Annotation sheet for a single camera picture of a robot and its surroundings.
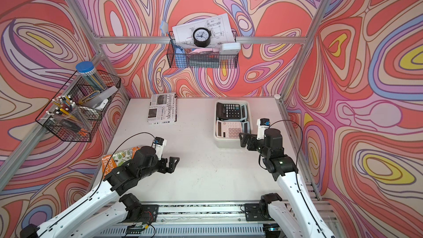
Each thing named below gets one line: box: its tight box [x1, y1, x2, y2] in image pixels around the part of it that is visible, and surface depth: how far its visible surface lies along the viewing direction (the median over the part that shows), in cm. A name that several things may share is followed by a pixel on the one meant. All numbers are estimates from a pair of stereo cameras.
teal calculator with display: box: [241, 121, 251, 134], surface depth 91 cm
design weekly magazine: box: [147, 92, 177, 124], surface depth 110 cm
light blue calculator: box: [236, 104, 248, 122], surface depth 98 cm
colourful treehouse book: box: [101, 147, 141, 180], surface depth 86 cm
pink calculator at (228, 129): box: [215, 120, 243, 139], surface depth 90 cm
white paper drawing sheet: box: [171, 13, 236, 48], surface depth 84 cm
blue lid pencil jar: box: [75, 61, 107, 91], surface depth 74 cm
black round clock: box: [192, 27, 212, 48], surface depth 80 cm
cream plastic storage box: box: [213, 100, 254, 149], surface depth 90 cm
